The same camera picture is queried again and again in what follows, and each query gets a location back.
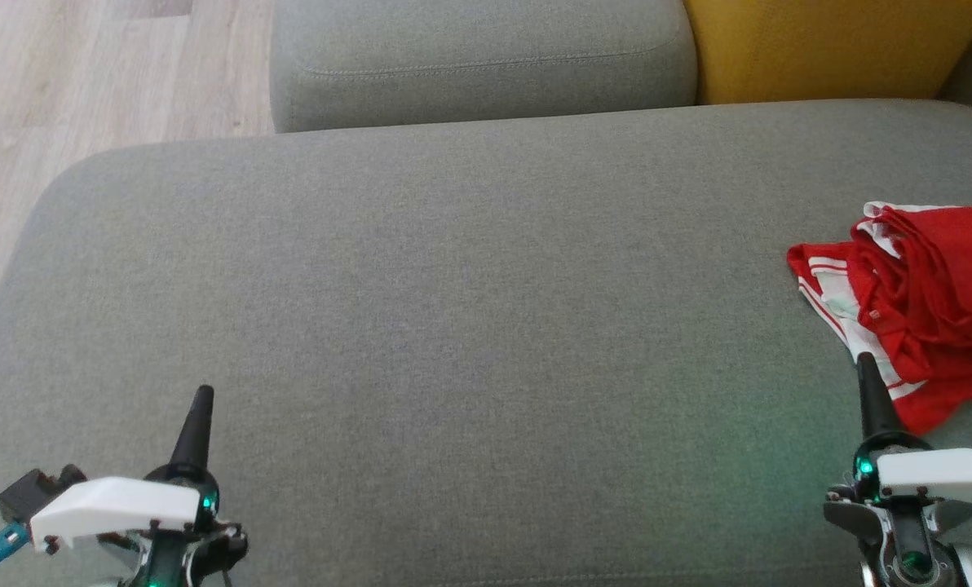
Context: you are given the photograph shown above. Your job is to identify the red and white jersey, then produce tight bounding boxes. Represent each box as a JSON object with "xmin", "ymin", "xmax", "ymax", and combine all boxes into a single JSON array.
[{"xmin": 787, "ymin": 241, "xmax": 972, "ymax": 436}]

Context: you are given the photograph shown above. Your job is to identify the red shorts with white stripe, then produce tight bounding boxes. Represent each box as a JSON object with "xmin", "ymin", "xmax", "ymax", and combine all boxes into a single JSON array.
[{"xmin": 849, "ymin": 201, "xmax": 972, "ymax": 386}]

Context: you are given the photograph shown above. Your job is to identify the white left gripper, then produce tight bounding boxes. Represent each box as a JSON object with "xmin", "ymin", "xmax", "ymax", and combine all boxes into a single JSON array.
[{"xmin": 30, "ymin": 385, "xmax": 221, "ymax": 552}]

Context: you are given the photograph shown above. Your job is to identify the yellow sofa cushion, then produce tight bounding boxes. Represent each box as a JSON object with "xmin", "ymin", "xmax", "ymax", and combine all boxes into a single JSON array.
[{"xmin": 682, "ymin": 0, "xmax": 972, "ymax": 106}]

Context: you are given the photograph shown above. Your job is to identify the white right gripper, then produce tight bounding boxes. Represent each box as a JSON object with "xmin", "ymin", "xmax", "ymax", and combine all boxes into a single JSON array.
[{"xmin": 852, "ymin": 351, "xmax": 972, "ymax": 511}]

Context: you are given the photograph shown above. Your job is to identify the grey sofa seat cushion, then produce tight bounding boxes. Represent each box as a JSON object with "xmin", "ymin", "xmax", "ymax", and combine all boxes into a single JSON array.
[{"xmin": 0, "ymin": 98, "xmax": 972, "ymax": 587}]

